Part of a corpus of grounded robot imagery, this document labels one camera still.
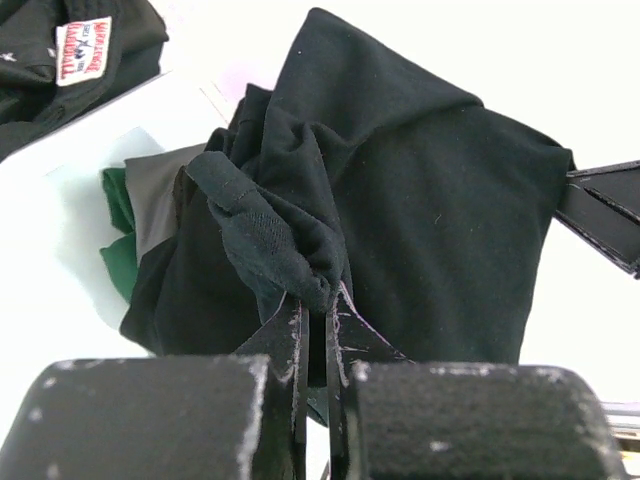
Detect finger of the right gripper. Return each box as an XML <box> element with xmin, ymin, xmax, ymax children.
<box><xmin>555</xmin><ymin>161</ymin><xmax>639</xmax><ymax>279</ymax></box>

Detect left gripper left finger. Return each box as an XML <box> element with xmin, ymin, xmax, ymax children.
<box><xmin>1</xmin><ymin>297</ymin><xmax>309</xmax><ymax>479</ymax></box>

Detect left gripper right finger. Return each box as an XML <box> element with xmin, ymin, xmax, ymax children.
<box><xmin>326</xmin><ymin>289</ymin><xmax>627</xmax><ymax>479</ymax></box>

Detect black t shirt blue logo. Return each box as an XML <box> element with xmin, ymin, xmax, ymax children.
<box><xmin>187</xmin><ymin>8</ymin><xmax>573</xmax><ymax>363</ymax></box>

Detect folded black shirt stack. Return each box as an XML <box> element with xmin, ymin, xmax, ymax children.
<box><xmin>118</xmin><ymin>82</ymin><xmax>281</xmax><ymax>359</ymax></box>

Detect black shirts in basket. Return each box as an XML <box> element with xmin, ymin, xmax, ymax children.
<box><xmin>1</xmin><ymin>0</ymin><xmax>169</xmax><ymax>158</ymax></box>

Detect green folded shirt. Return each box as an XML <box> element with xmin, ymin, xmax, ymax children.
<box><xmin>99</xmin><ymin>167</ymin><xmax>138</xmax><ymax>303</ymax></box>

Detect grey folded shirt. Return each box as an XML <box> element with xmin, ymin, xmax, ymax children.
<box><xmin>124</xmin><ymin>144</ymin><xmax>204</xmax><ymax>263</ymax></box>

